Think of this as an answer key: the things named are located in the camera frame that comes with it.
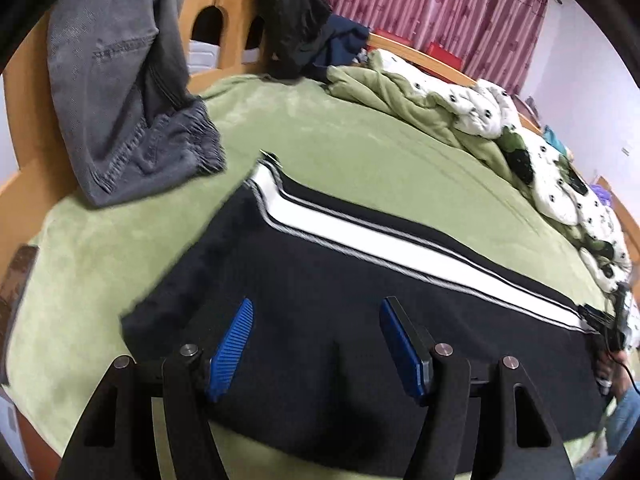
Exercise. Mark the black jacket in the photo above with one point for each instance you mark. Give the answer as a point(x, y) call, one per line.
point(290, 15)

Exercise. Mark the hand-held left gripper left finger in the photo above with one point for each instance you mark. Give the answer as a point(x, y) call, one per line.
point(232, 345)

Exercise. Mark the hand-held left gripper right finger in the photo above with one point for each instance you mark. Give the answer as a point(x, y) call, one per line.
point(400, 350)

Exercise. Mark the maroon floral curtain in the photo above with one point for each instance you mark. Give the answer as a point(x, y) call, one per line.
point(450, 5)

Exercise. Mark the white plastic box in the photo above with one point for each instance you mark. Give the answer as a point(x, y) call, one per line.
point(202, 57)

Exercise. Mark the person's leg in jeans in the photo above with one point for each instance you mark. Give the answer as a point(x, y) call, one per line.
point(620, 435)

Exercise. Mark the person's right hand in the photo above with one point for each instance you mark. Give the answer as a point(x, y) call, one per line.
point(619, 360)

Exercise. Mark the navy blue garment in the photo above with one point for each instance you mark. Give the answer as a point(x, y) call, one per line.
point(345, 35)

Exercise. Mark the teal cushion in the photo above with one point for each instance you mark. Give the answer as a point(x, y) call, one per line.
point(554, 140)

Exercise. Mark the red chair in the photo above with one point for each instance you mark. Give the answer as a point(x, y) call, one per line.
point(445, 55)
point(392, 35)

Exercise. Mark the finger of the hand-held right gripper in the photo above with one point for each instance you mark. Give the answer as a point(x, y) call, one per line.
point(597, 319)

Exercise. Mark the grey jeans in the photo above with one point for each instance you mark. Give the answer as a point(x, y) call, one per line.
point(110, 85)

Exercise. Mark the purple plush item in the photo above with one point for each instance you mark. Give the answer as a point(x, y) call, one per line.
point(600, 195)

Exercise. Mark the white green floral quilt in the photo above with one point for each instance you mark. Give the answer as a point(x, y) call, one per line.
point(475, 105)

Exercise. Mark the black pants with white stripe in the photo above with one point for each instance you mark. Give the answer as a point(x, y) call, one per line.
point(310, 280)

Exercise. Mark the wooden bed frame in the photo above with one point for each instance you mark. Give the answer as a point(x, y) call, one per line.
point(30, 180)

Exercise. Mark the green fleece blanket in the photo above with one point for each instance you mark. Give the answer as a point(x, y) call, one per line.
point(350, 150)

